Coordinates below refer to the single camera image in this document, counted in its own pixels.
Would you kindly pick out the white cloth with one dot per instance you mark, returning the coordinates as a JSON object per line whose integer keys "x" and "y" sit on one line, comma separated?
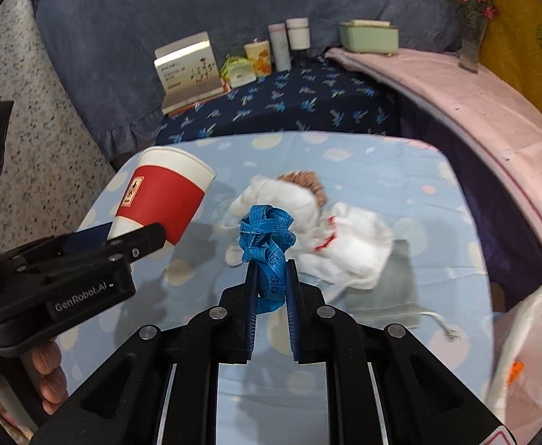
{"x": 345, "y": 241}

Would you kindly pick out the small green packet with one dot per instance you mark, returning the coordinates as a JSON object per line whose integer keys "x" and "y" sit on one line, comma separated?
{"x": 238, "y": 73}

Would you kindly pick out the grey-blue cloth backdrop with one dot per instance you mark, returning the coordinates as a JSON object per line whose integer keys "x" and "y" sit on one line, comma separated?
{"x": 160, "y": 9}

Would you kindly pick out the orange printed can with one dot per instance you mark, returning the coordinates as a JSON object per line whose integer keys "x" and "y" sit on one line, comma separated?
{"x": 258, "y": 58}

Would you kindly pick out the yellow cloth backdrop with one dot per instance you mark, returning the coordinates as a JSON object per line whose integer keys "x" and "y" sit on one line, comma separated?
{"x": 521, "y": 55}

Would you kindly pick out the pink cloth table cover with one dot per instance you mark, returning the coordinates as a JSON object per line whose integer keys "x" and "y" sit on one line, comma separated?
{"x": 484, "y": 116}

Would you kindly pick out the slim white bottle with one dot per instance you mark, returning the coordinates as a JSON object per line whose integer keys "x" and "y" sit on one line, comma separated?
{"x": 279, "y": 48}

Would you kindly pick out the glass vase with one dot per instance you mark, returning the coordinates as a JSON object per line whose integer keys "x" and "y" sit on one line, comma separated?
{"x": 472, "y": 51}

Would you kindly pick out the light blue printed tablecloth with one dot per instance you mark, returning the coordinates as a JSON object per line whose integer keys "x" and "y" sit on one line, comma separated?
{"x": 391, "y": 185}

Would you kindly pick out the person's left hand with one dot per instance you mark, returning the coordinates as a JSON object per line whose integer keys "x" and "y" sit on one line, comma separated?
{"x": 48, "y": 357}

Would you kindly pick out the white box with plant print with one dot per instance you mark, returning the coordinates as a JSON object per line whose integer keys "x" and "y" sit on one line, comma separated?
{"x": 190, "y": 74}

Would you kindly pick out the pale green tissue box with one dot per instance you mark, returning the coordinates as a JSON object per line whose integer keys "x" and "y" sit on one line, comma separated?
{"x": 368, "y": 37}

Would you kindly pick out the white jar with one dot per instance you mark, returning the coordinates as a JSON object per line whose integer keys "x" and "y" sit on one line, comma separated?
{"x": 298, "y": 35}

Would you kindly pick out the navy floral cloth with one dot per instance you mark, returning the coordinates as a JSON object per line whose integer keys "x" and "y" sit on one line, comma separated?
{"x": 299, "y": 102}

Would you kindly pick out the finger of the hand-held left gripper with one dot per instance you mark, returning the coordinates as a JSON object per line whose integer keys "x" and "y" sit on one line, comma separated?
{"x": 141, "y": 241}
{"x": 88, "y": 236}

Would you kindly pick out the white paper cup red sleeve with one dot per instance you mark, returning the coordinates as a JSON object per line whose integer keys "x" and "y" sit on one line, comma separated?
{"x": 160, "y": 194}

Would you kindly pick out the blue measuring tape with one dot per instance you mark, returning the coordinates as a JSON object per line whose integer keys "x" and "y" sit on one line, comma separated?
{"x": 261, "y": 231}

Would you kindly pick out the dark purple cloth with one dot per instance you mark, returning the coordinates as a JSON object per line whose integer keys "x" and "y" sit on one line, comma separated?
{"x": 461, "y": 157}

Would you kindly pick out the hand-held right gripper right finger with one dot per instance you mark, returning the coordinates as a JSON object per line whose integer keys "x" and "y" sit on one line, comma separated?
{"x": 292, "y": 306}

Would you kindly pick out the bin with white plastic liner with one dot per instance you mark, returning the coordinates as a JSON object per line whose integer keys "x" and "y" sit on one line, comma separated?
{"x": 539, "y": 324}

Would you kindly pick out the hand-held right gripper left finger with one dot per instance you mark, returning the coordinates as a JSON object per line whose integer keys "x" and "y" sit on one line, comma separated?
{"x": 252, "y": 306}

